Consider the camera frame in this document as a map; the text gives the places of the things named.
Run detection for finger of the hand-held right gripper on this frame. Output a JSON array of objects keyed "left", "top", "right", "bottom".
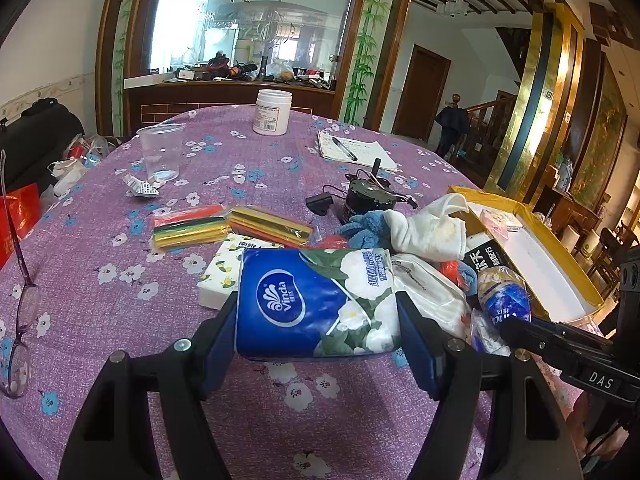
[{"left": 499, "top": 317, "right": 618, "bottom": 377}]

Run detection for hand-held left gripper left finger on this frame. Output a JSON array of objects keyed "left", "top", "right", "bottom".
[{"left": 59, "top": 292, "right": 241, "bottom": 480}]

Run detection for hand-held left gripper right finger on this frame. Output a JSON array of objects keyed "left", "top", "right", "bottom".
[{"left": 395, "top": 290, "right": 583, "bottom": 480}]

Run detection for small blue tissue packet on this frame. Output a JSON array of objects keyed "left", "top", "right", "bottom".
[{"left": 475, "top": 266, "right": 533, "bottom": 331}]

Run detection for white plastic pack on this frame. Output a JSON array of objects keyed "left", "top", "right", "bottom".
[{"left": 390, "top": 252, "right": 473, "bottom": 341}]

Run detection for white lemon print tissue pack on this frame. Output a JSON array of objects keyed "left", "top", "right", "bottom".
[{"left": 196, "top": 232, "right": 251, "bottom": 311}]

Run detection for yellow cardboard box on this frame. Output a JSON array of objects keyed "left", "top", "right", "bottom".
[{"left": 447, "top": 185, "right": 606, "bottom": 326}]

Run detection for black snack packet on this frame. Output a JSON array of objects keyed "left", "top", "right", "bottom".
[{"left": 461, "top": 232, "right": 511, "bottom": 281}]

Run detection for blue floral tissue pack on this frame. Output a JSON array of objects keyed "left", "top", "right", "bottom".
[{"left": 235, "top": 247, "right": 403, "bottom": 361}]

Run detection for rainbow striped packet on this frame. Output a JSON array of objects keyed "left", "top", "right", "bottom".
[
  {"left": 227, "top": 206, "right": 315, "bottom": 248},
  {"left": 152, "top": 204, "right": 231, "bottom": 251}
]

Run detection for blue knitted cloth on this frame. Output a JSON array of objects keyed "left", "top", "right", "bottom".
[{"left": 332, "top": 210, "right": 396, "bottom": 251}]

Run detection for pink packet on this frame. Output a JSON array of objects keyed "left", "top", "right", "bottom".
[{"left": 479, "top": 209, "right": 523, "bottom": 235}]

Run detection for dark wooden cabinet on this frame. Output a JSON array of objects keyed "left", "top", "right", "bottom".
[{"left": 532, "top": 165, "right": 606, "bottom": 241}]

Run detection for black round motor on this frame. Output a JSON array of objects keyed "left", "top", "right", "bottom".
[{"left": 342, "top": 157, "right": 418, "bottom": 226}]

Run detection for black power adapter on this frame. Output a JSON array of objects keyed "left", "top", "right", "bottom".
[{"left": 306, "top": 185, "right": 346, "bottom": 217}]

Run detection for clear plastic cup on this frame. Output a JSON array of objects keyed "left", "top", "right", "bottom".
[{"left": 136, "top": 124, "right": 186, "bottom": 183}]

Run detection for white notebook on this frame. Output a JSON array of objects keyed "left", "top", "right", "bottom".
[{"left": 316, "top": 130, "right": 399, "bottom": 173}]

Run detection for large framed landscape painting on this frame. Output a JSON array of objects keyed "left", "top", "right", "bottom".
[{"left": 570, "top": 55, "right": 628, "bottom": 211}]

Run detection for black pen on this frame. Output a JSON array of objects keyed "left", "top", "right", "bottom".
[{"left": 331, "top": 136, "right": 358, "bottom": 162}]

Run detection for white plastic bag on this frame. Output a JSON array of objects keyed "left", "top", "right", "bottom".
[{"left": 47, "top": 132, "right": 121, "bottom": 198}]

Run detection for wooden stair railing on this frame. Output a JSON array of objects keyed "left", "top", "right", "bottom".
[{"left": 467, "top": 90, "right": 518, "bottom": 171}]

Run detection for white plastic jar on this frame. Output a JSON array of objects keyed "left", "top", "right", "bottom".
[{"left": 252, "top": 89, "right": 293, "bottom": 136}]

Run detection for red bag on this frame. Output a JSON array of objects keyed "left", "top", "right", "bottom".
[{"left": 0, "top": 182, "right": 43, "bottom": 268}]

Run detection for gold decorative pillar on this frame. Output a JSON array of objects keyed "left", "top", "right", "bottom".
[{"left": 482, "top": 2, "right": 586, "bottom": 206}]

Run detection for brown wooden door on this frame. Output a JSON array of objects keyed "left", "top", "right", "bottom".
[{"left": 391, "top": 44, "right": 452, "bottom": 142}]

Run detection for pile of assorted clutter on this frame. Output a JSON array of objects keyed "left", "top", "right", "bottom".
[{"left": 150, "top": 50, "right": 341, "bottom": 92}]

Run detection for black bag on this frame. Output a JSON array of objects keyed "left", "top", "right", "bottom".
[{"left": 0, "top": 97, "right": 86, "bottom": 201}]

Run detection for wood framed glass partition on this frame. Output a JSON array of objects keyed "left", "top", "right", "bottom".
[{"left": 95, "top": 0, "right": 416, "bottom": 136}]

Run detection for white ceiling lamp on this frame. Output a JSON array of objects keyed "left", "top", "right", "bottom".
[{"left": 435, "top": 0, "right": 471, "bottom": 18}]

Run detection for purple frame eyeglasses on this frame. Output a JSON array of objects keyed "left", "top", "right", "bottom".
[{"left": 0, "top": 150, "right": 43, "bottom": 400}]

